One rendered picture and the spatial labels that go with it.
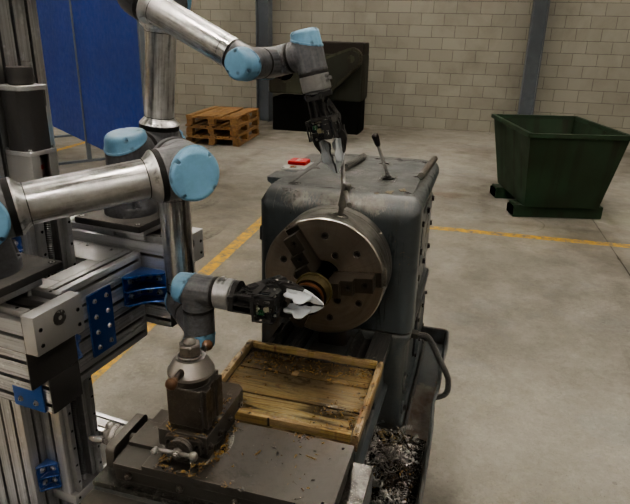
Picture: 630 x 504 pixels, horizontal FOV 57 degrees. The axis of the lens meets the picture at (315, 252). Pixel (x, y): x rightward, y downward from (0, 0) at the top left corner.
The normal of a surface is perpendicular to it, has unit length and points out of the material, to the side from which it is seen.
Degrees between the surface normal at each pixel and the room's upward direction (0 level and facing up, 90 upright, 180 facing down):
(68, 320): 90
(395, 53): 90
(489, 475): 0
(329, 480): 0
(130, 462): 0
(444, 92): 90
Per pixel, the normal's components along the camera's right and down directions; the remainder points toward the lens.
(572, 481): 0.02, -0.93
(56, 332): 0.93, 0.15
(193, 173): 0.61, 0.28
